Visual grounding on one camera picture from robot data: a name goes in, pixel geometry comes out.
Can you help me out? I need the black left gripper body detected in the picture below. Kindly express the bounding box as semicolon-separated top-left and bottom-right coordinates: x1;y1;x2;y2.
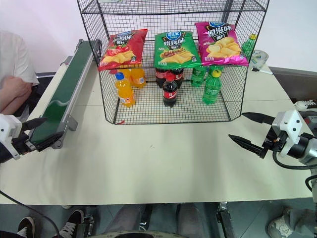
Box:
11;123;37;156

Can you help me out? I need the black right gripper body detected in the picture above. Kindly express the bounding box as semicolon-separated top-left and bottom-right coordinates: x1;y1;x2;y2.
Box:
258;127;289;160

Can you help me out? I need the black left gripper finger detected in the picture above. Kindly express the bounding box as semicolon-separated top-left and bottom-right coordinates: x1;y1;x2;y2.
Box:
21;117;49;131
25;131;66;152

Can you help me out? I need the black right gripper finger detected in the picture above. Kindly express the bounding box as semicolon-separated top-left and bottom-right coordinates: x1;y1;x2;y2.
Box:
228;134;264;156
241;112;274;125

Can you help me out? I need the green conveyor belt unit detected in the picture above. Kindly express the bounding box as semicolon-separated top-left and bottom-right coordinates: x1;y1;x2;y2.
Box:
26;39;102;152

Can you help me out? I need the grey red device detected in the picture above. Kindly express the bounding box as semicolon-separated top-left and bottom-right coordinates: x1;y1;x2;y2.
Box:
301;108;317;132

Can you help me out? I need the white marker pen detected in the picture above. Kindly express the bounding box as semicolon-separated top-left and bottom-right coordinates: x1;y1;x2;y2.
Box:
251;68;273;75

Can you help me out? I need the white laced sneaker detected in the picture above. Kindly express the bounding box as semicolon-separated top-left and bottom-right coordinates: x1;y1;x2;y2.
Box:
294;99;317;112

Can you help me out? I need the grey desk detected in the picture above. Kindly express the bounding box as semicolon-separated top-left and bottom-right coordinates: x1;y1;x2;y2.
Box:
268;66;317;103

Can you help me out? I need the green soda bottle yellow cap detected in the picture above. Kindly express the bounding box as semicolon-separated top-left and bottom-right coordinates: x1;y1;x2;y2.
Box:
190;65;208;88
207;64;225;77
241;33;257;60
202;70;223;105

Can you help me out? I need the clear plastic tape roll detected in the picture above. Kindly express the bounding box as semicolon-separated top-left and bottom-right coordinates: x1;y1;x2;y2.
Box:
248;49;269;71

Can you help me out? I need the person in white shirt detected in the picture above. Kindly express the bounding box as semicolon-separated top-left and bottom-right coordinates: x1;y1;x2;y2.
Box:
0;30;40;122

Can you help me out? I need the black metal table leg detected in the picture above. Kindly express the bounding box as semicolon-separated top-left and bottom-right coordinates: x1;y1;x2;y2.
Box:
215;201;235;238

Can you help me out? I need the black sneaker white sole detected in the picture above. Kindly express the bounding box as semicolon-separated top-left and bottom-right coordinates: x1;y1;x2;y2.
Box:
16;216;36;238
58;209;85;238

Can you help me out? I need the grey white sneaker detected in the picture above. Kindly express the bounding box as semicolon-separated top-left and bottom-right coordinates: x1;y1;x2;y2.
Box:
266;207;317;238

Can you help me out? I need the magenta potato chips bag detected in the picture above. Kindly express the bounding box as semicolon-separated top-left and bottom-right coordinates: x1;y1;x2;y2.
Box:
194;21;249;67

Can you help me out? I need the cola bottle red cap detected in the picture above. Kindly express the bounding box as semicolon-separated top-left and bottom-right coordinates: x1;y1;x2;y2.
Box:
170;67;185;89
162;75;179;108
155;66;171;89

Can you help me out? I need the orange soda bottle blue cap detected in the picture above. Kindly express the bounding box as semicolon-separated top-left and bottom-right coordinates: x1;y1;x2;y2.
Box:
114;72;136;109
119;68;132;86
130;68;146;89

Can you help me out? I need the green potato chips bag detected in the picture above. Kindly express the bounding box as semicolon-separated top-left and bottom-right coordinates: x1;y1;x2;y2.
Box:
153;31;202;69

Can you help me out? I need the red potato chips bag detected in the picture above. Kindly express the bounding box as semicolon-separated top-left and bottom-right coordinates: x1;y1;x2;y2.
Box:
98;28;149;72

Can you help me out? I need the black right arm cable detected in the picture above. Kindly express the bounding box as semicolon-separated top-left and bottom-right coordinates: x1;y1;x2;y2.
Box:
272;145;316;170

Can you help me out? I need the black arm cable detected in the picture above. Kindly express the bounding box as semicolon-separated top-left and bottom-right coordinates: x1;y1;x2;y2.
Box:
272;145;316;170
0;189;60;238

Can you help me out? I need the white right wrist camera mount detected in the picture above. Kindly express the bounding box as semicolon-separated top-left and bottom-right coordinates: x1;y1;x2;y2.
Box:
271;109;304;157

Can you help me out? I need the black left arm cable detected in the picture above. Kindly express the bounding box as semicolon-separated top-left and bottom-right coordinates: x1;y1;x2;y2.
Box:
0;189;60;238

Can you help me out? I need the black wire mesh rack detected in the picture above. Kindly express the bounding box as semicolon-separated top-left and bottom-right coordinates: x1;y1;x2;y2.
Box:
76;0;270;125

